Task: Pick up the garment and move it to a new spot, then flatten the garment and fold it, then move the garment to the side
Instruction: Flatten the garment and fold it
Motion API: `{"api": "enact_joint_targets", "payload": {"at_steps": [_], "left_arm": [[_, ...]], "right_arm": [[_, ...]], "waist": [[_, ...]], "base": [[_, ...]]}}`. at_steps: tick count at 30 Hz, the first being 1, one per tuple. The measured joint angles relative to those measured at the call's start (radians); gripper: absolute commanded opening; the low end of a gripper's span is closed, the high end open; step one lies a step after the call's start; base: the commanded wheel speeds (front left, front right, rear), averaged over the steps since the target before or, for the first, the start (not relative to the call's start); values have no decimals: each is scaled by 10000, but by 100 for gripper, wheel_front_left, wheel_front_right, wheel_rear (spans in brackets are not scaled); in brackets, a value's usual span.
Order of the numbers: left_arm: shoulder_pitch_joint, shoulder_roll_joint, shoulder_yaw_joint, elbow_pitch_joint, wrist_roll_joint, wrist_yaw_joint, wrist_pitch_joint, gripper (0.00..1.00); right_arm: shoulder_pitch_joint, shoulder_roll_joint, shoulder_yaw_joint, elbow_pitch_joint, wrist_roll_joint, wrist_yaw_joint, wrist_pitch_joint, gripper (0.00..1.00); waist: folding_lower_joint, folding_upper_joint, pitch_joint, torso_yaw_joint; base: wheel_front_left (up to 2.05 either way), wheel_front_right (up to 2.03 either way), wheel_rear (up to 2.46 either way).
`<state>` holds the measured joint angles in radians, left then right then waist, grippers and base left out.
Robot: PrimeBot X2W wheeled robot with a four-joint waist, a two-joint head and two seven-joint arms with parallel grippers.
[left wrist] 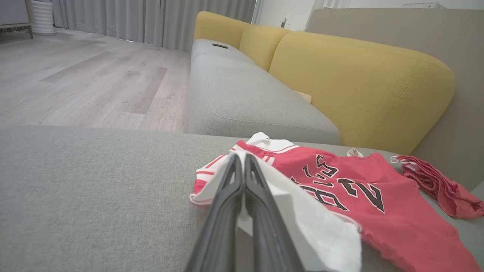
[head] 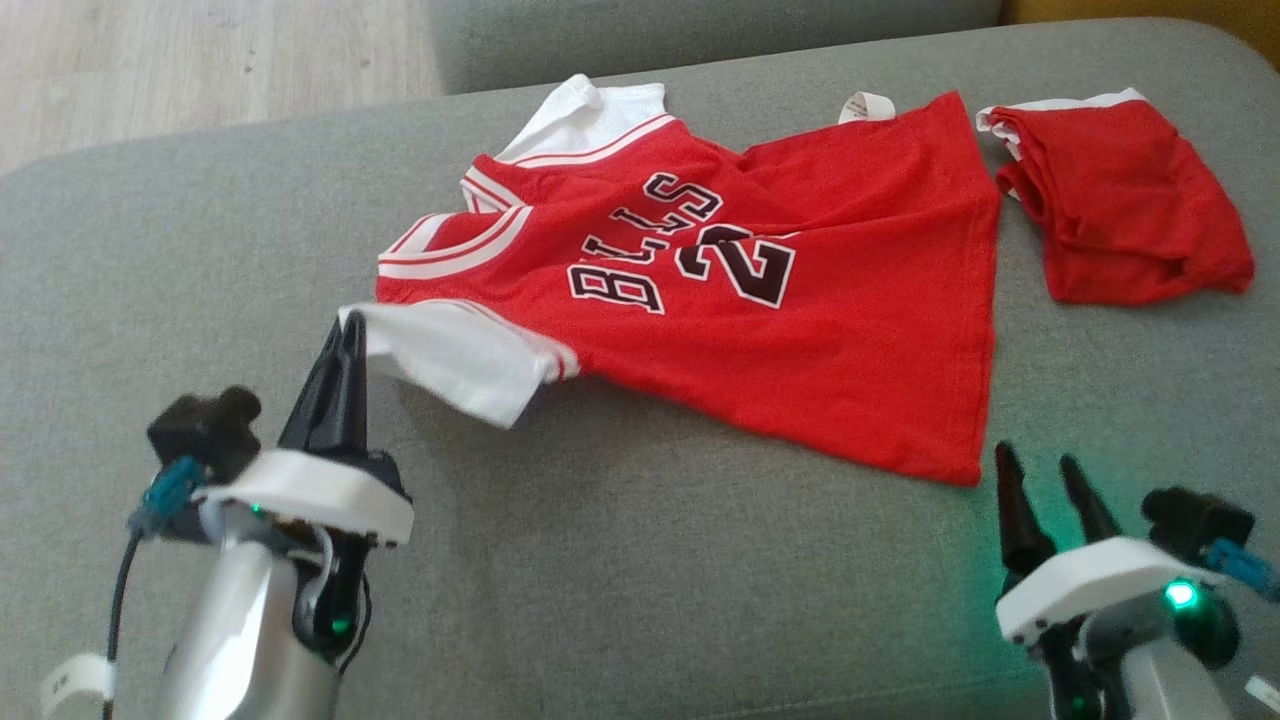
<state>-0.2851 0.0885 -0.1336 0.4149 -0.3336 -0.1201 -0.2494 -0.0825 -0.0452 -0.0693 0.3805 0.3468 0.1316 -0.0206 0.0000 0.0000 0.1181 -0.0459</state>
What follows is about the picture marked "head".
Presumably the grey sofa seat cushion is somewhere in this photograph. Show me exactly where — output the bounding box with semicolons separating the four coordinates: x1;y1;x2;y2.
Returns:
428;0;1007;97

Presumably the red Bulls jersey shirt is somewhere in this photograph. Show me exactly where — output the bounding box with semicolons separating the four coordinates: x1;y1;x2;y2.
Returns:
338;74;1004;489

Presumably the large yellow sofa back cushion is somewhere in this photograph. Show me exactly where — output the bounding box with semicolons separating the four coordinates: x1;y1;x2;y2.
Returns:
1000;0;1280;43

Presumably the red shorts white stripe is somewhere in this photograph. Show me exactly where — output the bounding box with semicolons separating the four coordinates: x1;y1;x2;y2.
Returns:
974;87;1257;307

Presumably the grey and yellow sofa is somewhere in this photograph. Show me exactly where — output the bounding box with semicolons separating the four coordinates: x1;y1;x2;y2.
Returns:
0;15;1280;720

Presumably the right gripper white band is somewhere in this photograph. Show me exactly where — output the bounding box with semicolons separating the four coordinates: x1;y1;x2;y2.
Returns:
994;442;1227;647

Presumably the black right cable teal plug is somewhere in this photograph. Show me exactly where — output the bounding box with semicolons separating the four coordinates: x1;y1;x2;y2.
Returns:
1204;538;1280;604

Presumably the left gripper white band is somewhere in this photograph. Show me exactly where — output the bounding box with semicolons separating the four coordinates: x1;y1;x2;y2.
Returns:
195;309;415;547

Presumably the white left cable tag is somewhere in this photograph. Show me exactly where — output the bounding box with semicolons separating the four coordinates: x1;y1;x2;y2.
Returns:
39;653;118;720

